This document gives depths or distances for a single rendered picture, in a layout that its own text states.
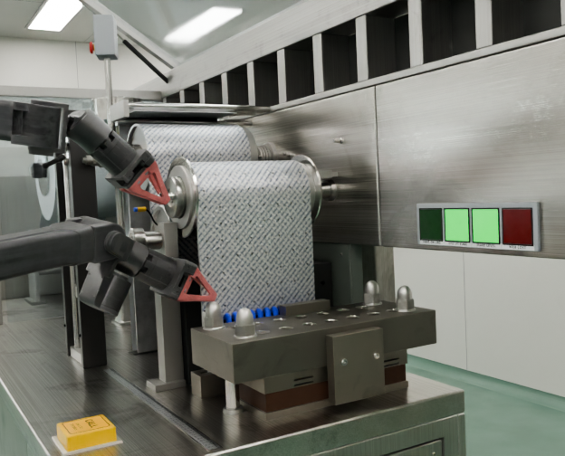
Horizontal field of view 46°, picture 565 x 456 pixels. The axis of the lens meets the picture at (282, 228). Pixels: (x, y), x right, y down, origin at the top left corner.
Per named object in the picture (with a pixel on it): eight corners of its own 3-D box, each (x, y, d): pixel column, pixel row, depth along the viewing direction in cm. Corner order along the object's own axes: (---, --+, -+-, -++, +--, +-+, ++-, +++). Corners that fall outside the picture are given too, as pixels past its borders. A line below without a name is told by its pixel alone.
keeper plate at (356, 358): (328, 403, 108) (325, 335, 107) (378, 391, 113) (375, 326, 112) (337, 406, 106) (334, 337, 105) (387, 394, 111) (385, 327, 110)
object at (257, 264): (202, 330, 118) (196, 225, 117) (314, 313, 130) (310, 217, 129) (203, 330, 118) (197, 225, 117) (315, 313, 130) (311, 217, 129)
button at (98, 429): (57, 439, 100) (55, 422, 100) (103, 429, 103) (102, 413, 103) (67, 453, 94) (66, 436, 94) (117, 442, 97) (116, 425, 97)
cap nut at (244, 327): (229, 336, 105) (228, 308, 104) (250, 333, 106) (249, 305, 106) (240, 340, 101) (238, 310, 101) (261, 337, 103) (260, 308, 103)
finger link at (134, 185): (160, 217, 115) (119, 181, 111) (146, 215, 121) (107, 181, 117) (185, 187, 117) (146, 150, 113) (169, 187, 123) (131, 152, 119)
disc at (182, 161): (166, 232, 129) (165, 155, 127) (168, 232, 130) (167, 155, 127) (196, 242, 117) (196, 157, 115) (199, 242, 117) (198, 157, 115)
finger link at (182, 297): (213, 317, 116) (167, 296, 112) (196, 311, 122) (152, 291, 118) (229, 281, 118) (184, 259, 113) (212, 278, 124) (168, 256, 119)
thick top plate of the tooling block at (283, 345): (192, 363, 113) (190, 327, 113) (380, 329, 133) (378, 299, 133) (234, 384, 99) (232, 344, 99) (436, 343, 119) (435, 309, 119)
